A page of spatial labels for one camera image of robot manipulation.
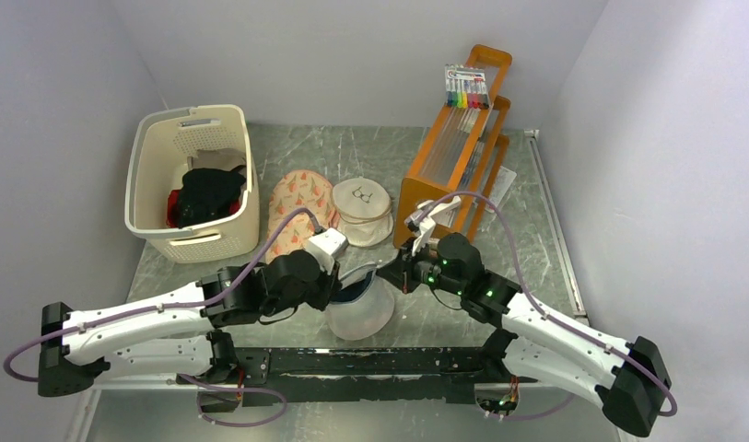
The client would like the orange wooden rack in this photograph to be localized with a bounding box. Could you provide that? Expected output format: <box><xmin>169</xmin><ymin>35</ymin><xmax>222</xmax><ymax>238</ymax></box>
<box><xmin>392</xmin><ymin>44</ymin><xmax>512</xmax><ymax>247</ymax></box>

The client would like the floral peach laundry bag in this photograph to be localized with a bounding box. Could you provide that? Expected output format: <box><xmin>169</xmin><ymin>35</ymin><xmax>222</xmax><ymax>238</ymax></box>
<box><xmin>263</xmin><ymin>169</ymin><xmax>339</xmax><ymax>263</ymax></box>

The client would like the cream plastic laundry basket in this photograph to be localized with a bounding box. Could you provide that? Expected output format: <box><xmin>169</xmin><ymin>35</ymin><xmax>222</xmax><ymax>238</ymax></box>
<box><xmin>124</xmin><ymin>104</ymin><xmax>260</xmax><ymax>263</ymax></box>

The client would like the white paper leaflet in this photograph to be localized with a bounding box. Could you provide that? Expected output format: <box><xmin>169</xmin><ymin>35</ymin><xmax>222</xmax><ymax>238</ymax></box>
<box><xmin>489</xmin><ymin>166</ymin><xmax>517</xmax><ymax>208</ymax></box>

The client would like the black garment in basket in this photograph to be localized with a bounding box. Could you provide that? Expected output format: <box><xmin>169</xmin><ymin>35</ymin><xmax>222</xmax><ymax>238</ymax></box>
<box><xmin>173</xmin><ymin>165</ymin><xmax>247</xmax><ymax>228</ymax></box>

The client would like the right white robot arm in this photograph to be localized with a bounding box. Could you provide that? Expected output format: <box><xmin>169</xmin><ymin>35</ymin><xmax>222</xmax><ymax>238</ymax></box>
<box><xmin>376</xmin><ymin>233</ymin><xmax>672</xmax><ymax>437</ymax></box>

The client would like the coloured marker pen pack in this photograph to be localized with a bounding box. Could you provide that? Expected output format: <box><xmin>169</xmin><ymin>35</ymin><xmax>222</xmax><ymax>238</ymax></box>
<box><xmin>444</xmin><ymin>64</ymin><xmax>490</xmax><ymax>110</ymax></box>

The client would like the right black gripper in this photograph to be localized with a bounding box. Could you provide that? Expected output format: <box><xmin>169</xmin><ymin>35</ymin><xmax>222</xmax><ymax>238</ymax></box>
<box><xmin>377</xmin><ymin>236</ymin><xmax>465</xmax><ymax>297</ymax></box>

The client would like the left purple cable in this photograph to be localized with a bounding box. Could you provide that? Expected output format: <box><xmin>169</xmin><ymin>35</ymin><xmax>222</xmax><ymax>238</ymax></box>
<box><xmin>3</xmin><ymin>207</ymin><xmax>326</xmax><ymax>384</ymax></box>

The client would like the cream glasses-print laundry bag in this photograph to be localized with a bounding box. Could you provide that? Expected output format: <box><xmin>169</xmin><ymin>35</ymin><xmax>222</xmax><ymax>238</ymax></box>
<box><xmin>331</xmin><ymin>177</ymin><xmax>393</xmax><ymax>248</ymax></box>

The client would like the dark blue bra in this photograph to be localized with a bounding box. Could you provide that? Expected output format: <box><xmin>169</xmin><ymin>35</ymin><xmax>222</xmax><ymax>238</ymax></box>
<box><xmin>333</xmin><ymin>272</ymin><xmax>375</xmax><ymax>304</ymax></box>

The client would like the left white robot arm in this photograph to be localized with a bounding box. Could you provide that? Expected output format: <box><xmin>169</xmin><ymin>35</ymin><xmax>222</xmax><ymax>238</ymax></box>
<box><xmin>37</xmin><ymin>250</ymin><xmax>342</xmax><ymax>398</ymax></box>

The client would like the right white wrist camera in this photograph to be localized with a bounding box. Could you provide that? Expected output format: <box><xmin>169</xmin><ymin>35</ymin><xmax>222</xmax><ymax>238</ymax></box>
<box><xmin>404</xmin><ymin>196</ymin><xmax>462</xmax><ymax>256</ymax></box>

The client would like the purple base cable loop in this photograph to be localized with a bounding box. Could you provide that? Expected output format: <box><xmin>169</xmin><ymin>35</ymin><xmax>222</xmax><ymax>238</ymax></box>
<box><xmin>178</xmin><ymin>377</ymin><xmax>290</xmax><ymax>428</ymax></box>

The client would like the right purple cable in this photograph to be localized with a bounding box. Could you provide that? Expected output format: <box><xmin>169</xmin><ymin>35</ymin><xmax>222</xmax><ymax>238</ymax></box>
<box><xmin>413</xmin><ymin>191</ymin><xmax>679</xmax><ymax>418</ymax></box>

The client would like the white mesh laundry bag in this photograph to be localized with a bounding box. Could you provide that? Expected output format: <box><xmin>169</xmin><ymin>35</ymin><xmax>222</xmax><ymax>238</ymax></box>
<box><xmin>324</xmin><ymin>262</ymin><xmax>395</xmax><ymax>341</ymax></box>

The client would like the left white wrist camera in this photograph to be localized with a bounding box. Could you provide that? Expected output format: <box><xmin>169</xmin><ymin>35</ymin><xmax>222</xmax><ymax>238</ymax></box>
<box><xmin>303</xmin><ymin>228</ymin><xmax>348</xmax><ymax>273</ymax></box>

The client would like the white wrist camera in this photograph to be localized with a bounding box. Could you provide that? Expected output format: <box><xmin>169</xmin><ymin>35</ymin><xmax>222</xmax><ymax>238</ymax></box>
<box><xmin>303</xmin><ymin>228</ymin><xmax>348</xmax><ymax>273</ymax></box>
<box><xmin>404</xmin><ymin>196</ymin><xmax>462</xmax><ymax>256</ymax></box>

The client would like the red garment in basket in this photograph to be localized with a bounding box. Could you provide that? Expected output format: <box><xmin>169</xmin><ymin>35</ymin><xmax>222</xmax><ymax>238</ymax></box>
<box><xmin>166</xmin><ymin>189</ymin><xmax>241</xmax><ymax>228</ymax></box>

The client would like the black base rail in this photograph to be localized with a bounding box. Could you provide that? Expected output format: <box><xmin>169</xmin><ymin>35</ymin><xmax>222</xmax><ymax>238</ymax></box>
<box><xmin>199</xmin><ymin>347</ymin><xmax>511</xmax><ymax>404</ymax></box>

